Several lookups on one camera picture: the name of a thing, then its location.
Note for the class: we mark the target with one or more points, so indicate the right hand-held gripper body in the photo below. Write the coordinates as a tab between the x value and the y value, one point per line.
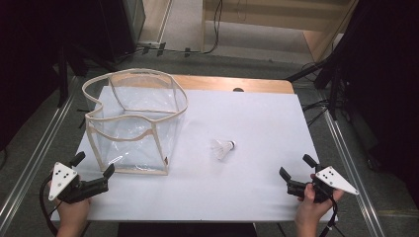
331	179

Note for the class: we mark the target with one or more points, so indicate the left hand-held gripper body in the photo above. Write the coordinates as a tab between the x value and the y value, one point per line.
62	179

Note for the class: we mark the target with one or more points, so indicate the clear plastic bag beige trim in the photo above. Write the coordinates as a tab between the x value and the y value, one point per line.
135	131

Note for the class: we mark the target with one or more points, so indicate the white shuttlecock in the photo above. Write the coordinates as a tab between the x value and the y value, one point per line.
224	148

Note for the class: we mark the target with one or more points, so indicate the person's left hand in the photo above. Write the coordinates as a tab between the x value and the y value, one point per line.
73	209

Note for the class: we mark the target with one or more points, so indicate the person's right hand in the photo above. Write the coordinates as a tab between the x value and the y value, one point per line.
311	205

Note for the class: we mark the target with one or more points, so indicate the white table mat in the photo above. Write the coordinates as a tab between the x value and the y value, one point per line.
250	184

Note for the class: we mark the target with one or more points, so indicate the black tripod stand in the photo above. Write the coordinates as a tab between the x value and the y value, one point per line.
332	89

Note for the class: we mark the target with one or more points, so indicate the wooden table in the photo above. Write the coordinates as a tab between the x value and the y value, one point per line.
230	84

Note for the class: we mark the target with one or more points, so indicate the black curtain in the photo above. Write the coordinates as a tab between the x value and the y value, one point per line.
388	82
29	59

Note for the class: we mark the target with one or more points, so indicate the metal floor rail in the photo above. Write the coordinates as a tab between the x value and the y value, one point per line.
36	158
354	177

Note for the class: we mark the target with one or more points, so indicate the light wooden frame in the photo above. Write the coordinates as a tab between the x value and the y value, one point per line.
273	19

